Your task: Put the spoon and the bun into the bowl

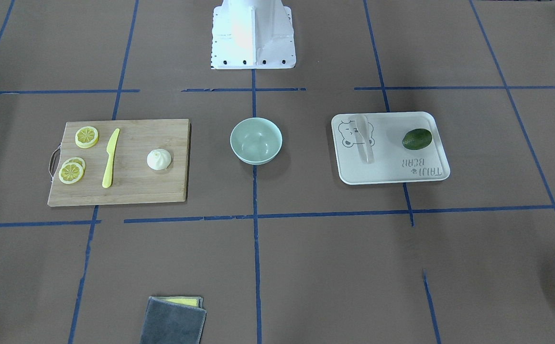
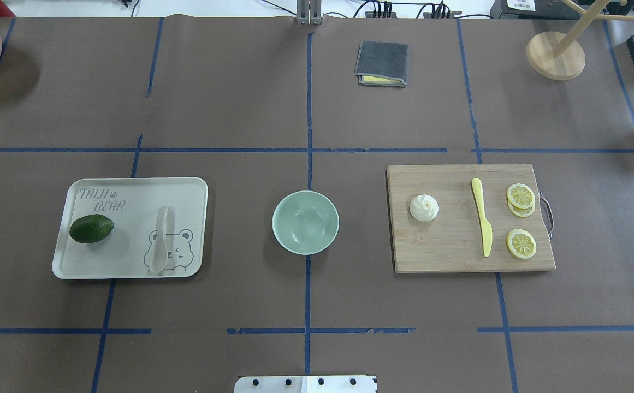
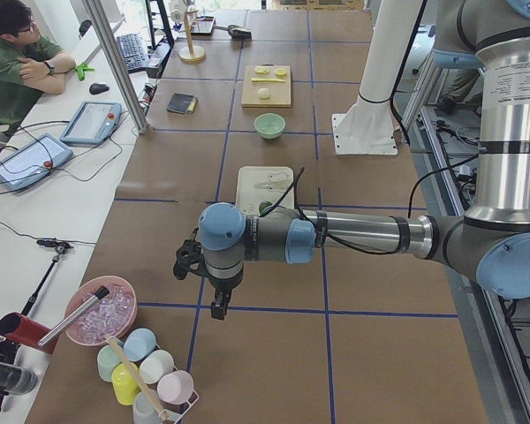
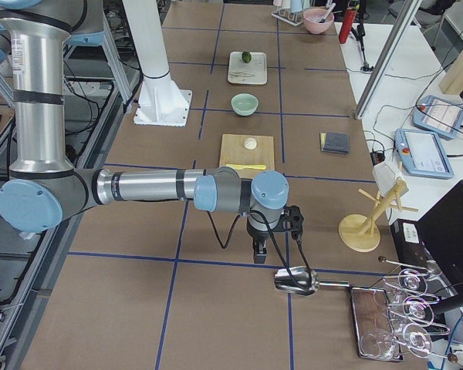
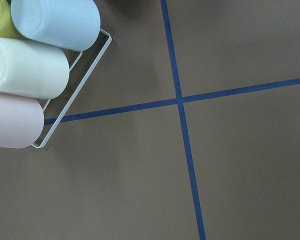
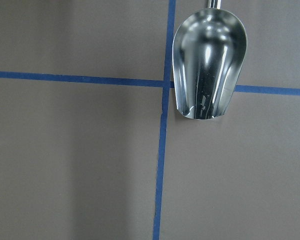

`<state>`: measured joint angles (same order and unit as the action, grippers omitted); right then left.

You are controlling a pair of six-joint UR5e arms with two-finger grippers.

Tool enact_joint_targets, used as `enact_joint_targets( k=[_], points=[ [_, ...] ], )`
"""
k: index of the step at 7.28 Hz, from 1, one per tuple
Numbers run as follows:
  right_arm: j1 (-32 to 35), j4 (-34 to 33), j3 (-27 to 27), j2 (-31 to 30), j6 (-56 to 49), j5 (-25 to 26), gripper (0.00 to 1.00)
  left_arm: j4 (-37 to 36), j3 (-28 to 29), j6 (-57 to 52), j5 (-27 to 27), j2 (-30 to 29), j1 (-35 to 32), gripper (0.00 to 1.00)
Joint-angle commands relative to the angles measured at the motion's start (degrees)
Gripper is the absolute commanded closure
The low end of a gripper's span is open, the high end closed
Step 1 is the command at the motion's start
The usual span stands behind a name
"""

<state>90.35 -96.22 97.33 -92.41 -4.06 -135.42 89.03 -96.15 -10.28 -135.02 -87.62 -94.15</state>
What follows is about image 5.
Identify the light blue cup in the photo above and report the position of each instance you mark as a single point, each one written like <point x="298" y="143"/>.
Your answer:
<point x="67" y="24"/>

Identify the pink cup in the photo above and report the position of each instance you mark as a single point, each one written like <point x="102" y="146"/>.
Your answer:
<point x="21" y="121"/>

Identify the mint white cup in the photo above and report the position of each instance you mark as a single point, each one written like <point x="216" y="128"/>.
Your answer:
<point x="32" y="69"/>

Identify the yellow green cup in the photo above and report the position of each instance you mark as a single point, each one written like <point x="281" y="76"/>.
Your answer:
<point x="7" y="28"/>

